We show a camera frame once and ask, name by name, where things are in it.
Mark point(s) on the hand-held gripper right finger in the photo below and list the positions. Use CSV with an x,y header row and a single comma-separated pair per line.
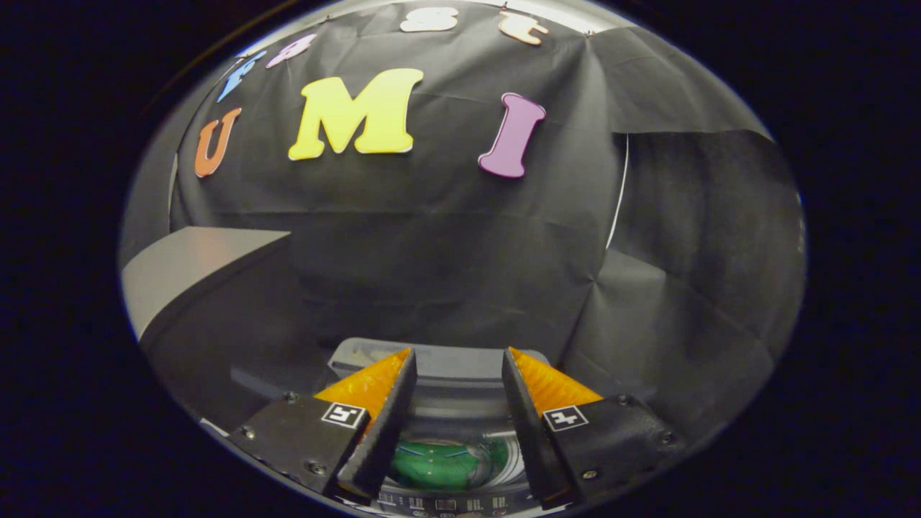
x,y
529,432

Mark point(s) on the dark grey washing machine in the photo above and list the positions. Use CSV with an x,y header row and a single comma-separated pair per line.
x,y
446,505

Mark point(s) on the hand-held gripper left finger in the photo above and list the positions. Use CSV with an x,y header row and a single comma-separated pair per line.
x,y
388,432

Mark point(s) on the grey cabinet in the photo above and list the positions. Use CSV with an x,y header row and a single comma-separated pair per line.
x,y
187,262

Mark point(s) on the black backdrop cloth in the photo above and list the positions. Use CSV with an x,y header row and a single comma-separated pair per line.
x,y
432,237

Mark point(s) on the green polo shirt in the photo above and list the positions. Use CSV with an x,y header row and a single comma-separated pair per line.
x,y
432,467

